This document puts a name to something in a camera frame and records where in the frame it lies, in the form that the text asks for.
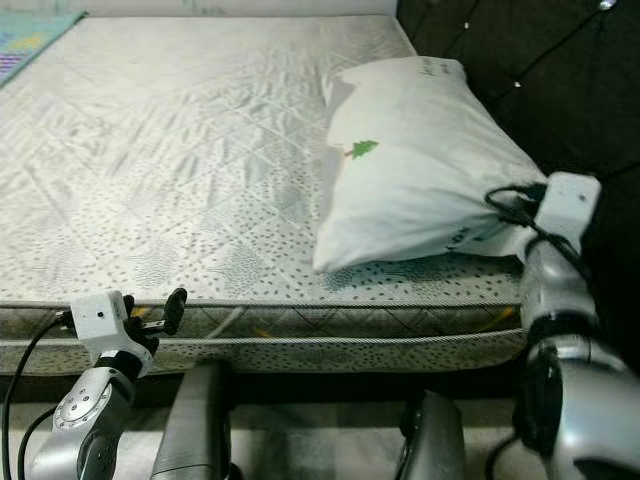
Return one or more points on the white pillow with green tree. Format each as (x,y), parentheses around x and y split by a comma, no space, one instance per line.
(420,170)

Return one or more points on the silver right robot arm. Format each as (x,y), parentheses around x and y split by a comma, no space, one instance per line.
(580,390)

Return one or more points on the grey robot leg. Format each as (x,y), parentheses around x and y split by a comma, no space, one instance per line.
(432,445)
(195,430)

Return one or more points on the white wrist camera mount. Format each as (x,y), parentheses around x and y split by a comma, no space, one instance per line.
(97,320)
(568,210)

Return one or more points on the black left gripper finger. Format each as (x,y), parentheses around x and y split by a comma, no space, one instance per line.
(129,306)
(174,310)

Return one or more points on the grey robot right leg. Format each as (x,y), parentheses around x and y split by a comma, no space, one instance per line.
(432,445)

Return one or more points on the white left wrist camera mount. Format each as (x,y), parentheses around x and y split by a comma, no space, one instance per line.
(97,320)

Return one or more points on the grey robot left leg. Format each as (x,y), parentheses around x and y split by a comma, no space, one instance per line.
(195,430)

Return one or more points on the grey quilted mattress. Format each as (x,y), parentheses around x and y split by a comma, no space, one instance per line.
(180,150)

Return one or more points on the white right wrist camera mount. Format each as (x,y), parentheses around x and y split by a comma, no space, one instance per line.
(568,210)

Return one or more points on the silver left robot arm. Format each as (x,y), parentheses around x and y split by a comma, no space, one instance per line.
(75,430)

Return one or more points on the teal blanket with coloured shapes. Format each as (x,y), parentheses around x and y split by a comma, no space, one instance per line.
(25,45)

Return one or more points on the black tufted headboard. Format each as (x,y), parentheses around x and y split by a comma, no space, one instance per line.
(560,60)

